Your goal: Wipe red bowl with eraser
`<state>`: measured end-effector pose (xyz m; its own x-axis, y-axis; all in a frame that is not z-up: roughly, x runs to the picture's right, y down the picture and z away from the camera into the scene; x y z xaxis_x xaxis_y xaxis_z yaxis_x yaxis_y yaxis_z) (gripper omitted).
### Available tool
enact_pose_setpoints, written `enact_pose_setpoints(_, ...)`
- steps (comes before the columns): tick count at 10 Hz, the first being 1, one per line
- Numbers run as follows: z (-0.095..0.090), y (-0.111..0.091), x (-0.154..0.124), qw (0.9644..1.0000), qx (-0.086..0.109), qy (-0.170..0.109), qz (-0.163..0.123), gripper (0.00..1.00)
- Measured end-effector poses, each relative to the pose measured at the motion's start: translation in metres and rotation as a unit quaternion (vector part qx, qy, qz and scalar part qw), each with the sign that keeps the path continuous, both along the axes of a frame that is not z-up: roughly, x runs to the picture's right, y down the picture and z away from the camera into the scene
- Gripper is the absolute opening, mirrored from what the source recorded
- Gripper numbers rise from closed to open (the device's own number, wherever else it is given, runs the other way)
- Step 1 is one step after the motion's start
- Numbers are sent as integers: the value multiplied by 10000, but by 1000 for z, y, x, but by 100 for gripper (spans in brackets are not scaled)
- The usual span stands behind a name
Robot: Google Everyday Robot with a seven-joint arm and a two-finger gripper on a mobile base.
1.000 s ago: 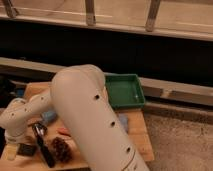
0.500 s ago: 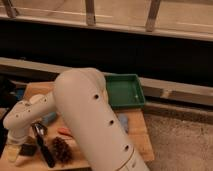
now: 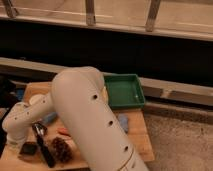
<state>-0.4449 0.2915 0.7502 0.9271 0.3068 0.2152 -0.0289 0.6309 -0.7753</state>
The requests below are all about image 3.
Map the black eraser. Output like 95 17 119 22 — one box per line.
20 142 37 155

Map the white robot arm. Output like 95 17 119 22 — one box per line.
2 67 149 171

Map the green plastic tray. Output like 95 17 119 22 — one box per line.
104 74 145 110

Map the blue sponge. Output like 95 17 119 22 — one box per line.
117 114 129 132

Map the red chili pepper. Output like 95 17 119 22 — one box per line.
57 128 71 137

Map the blue cup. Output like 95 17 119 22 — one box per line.
41 112 57 125

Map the white round lid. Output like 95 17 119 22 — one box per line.
29 94 44 105

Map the bunch of dark grapes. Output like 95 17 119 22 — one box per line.
51 137 72 163

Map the wooden board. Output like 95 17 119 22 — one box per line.
0 81 156 171

